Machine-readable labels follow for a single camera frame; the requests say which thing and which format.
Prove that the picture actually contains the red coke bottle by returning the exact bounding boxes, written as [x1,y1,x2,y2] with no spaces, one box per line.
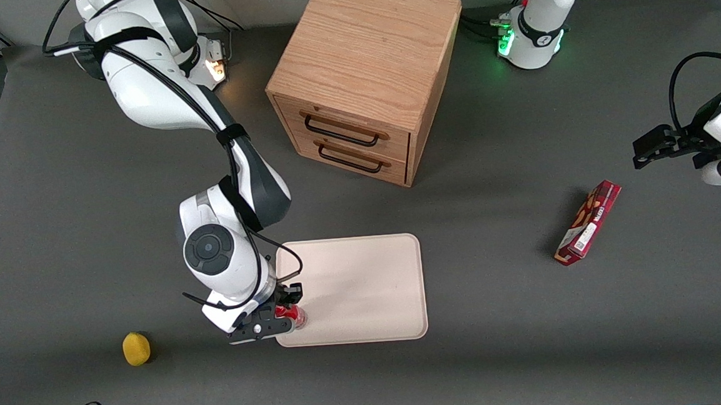
[274,303,309,331]

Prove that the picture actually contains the beige rectangular tray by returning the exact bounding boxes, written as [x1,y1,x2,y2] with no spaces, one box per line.
[269,232,430,349]

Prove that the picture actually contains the red snack box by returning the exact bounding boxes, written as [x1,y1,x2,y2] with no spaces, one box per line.
[550,178,627,268]

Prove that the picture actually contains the yellow lemon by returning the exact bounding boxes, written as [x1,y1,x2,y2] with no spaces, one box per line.
[121,331,152,368]

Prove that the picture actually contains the wooden drawer front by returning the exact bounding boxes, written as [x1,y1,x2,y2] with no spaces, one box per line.
[289,124,411,193]
[273,88,413,171]

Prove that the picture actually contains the wooden drawer cabinet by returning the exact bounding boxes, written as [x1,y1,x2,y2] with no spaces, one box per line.
[260,0,474,197]

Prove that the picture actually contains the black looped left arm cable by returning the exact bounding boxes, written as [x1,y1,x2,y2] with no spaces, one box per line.
[666,51,721,135]

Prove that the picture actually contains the black metal drawer handle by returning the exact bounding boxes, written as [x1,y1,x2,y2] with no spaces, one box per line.
[303,110,382,152]
[317,139,385,178]

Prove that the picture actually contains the black left arm base cables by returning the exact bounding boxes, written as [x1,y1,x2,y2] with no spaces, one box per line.
[458,0,534,44]

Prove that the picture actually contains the black right arm base cable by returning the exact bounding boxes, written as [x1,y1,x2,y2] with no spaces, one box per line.
[184,0,247,64]

